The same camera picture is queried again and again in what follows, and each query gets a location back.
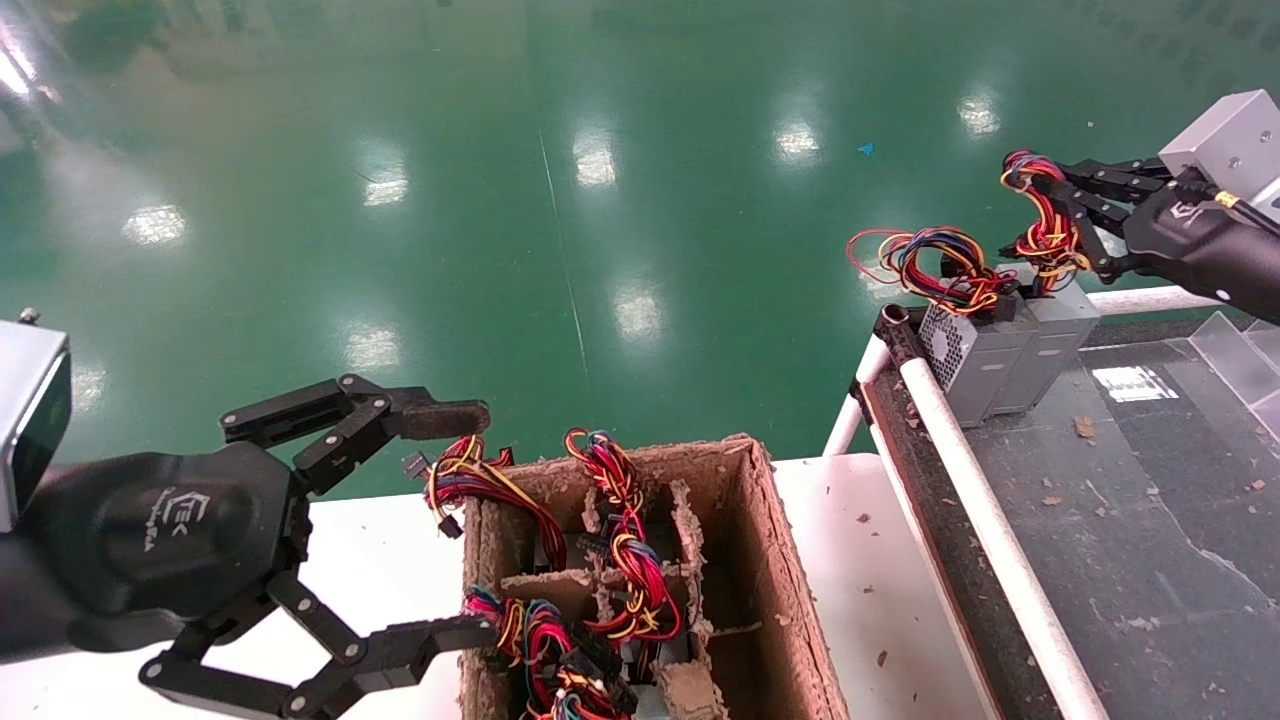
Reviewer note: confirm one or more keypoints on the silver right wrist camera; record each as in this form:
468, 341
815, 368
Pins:
1230, 145

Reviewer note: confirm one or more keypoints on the brown cardboard divider box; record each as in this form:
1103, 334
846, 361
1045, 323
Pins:
775, 560

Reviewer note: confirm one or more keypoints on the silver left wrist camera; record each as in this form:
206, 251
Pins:
30, 420

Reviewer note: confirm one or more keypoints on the short white pipe leg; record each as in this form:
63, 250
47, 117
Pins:
860, 395

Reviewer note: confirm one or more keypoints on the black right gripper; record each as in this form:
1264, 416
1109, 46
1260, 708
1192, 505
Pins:
1190, 240

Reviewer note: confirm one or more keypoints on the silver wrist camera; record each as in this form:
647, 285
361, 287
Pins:
1230, 145
30, 420

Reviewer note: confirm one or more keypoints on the clear acrylic guide plate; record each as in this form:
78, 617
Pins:
1235, 360

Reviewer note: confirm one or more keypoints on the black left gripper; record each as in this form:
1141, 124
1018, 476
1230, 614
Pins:
170, 530

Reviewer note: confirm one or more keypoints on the small brown cardboard chip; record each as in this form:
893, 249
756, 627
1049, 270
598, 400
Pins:
1085, 427

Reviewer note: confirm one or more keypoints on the white pipe cross rail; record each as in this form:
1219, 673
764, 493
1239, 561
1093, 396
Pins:
1150, 300

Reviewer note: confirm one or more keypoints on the dark rusty pipe stub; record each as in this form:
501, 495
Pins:
900, 340

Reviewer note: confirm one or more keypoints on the white label sticker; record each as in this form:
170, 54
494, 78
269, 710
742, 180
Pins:
1132, 384

